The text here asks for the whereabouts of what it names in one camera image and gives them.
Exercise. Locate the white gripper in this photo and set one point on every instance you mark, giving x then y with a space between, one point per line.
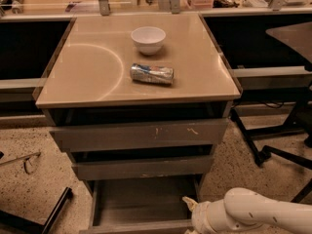
199 215

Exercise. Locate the grey bottom drawer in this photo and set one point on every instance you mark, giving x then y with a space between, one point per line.
142 205

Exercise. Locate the grey drawer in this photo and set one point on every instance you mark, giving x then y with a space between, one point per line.
139 135
177 166
142 205

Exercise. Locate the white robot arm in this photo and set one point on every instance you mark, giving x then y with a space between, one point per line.
242 210

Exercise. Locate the grey middle drawer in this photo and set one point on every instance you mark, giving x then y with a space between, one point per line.
177 166

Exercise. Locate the grey top drawer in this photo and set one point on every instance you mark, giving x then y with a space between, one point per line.
139 135

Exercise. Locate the grey drawer cabinet beige top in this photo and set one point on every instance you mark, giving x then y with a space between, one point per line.
90 82

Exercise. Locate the crushed silver blue can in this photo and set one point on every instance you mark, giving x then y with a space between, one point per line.
152 74

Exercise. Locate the white bowl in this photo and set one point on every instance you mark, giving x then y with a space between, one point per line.
148 40

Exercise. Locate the black desk leg frame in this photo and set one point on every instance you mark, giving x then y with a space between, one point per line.
294 124

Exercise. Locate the black metal frame leg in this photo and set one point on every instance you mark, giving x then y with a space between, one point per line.
36 224

